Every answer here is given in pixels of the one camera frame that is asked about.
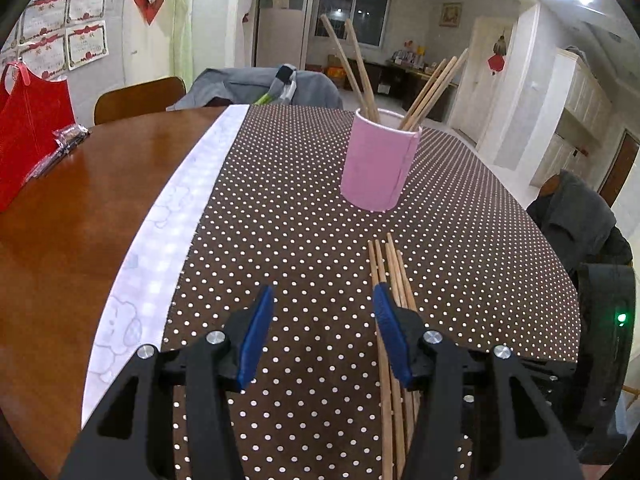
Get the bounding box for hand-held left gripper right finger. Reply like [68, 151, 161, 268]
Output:
[372, 282, 583, 480]

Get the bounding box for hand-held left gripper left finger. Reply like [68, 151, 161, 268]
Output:
[60, 285, 276, 480]

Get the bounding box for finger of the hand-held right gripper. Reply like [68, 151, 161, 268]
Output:
[517, 359, 583, 402]

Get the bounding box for pink cup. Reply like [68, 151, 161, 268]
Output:
[340, 108, 422, 212]

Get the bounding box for brown polka dot tablecloth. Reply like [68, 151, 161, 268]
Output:
[161, 105, 583, 480]

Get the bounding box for dark grey jacket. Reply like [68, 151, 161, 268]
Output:
[526, 170, 633, 286]

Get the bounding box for white patterned cloth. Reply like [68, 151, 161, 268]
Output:
[80, 104, 251, 428]

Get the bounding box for dark wooden desk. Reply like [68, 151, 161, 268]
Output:
[350, 57, 461, 123]

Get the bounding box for white door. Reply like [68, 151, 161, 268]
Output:
[452, 16, 516, 141]

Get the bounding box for white cabinet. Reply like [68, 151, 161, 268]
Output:
[530, 47, 616, 188]

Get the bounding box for brown wooden chair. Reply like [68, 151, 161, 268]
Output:
[94, 76, 187, 126]

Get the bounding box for clear plastic bag of pens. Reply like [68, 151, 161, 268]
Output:
[35, 124, 92, 178]

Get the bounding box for assorted small desk items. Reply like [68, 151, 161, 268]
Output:
[392, 46, 441, 73]

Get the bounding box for red hanging door decoration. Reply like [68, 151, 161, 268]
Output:
[487, 30, 508, 77]

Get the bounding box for red tote bag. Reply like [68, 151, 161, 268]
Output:
[0, 61, 76, 212]

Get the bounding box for white refrigerator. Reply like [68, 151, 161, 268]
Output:
[255, 0, 313, 72]

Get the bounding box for window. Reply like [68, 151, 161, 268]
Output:
[314, 0, 392, 50]

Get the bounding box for light green curtain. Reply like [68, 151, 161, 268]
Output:
[162, 0, 197, 93]

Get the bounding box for group of award certificates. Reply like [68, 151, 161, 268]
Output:
[2, 0, 112, 72]

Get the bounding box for small framed wall picture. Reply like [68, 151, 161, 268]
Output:
[439, 2, 463, 28]

